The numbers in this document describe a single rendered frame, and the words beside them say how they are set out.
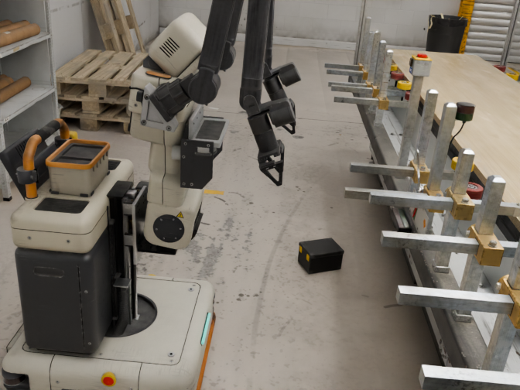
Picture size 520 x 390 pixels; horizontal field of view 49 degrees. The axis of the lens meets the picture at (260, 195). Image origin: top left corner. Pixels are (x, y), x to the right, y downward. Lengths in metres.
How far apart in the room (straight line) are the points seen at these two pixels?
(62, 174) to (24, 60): 2.67
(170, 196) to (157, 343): 0.57
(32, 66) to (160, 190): 2.80
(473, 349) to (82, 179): 1.25
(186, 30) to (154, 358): 1.09
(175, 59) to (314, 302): 1.56
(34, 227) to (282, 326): 1.29
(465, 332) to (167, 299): 1.19
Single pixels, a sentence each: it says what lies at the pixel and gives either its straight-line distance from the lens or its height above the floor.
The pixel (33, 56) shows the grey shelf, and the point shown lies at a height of 0.72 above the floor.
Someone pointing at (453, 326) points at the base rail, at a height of 0.70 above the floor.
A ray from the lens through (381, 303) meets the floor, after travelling 2.95.
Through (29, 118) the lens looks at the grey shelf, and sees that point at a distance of 4.65.
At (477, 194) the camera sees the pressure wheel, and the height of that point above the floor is 0.89.
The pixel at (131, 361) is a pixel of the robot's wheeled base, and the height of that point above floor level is 0.28.
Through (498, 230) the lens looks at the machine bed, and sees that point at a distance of 2.03.
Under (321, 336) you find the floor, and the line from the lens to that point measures 2.66.
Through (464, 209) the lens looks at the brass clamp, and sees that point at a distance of 1.72.
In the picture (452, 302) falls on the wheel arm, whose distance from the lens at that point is 1.29.
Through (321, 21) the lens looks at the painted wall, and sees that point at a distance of 9.60.
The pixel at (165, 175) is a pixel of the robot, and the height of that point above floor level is 0.90.
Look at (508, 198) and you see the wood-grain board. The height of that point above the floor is 0.90.
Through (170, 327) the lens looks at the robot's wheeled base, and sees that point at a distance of 2.20.
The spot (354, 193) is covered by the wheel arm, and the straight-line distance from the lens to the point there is 1.96.
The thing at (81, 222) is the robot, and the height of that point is 0.80.
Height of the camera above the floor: 1.63
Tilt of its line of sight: 25 degrees down
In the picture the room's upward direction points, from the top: 4 degrees clockwise
